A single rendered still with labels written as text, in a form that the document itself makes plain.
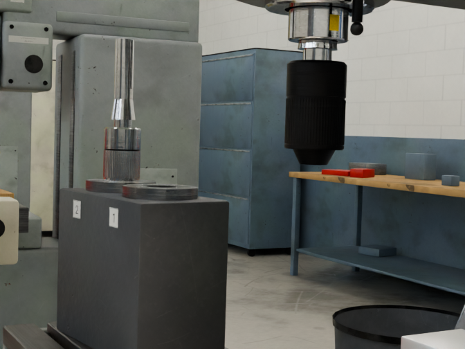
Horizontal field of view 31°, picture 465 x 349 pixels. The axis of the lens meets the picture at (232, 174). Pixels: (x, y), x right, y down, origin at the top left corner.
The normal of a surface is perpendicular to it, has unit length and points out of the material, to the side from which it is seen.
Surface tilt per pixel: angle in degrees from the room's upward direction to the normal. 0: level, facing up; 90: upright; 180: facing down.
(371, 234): 90
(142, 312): 90
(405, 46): 90
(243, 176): 90
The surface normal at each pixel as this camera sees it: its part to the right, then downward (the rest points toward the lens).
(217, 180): -0.88, 0.00
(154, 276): 0.58, 0.06
